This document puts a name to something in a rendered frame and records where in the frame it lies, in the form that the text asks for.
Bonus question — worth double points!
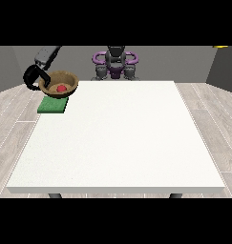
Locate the grey robot trunk purple rings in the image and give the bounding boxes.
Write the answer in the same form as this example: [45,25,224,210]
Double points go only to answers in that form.
[90,45,140,82]

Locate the green square pad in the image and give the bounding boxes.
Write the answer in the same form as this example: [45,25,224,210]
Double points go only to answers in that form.
[36,95,70,114]

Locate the brown wooden bowl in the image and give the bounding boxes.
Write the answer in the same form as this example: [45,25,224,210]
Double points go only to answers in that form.
[38,70,80,99]

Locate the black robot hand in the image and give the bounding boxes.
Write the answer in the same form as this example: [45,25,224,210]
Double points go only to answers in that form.
[22,64,52,92]

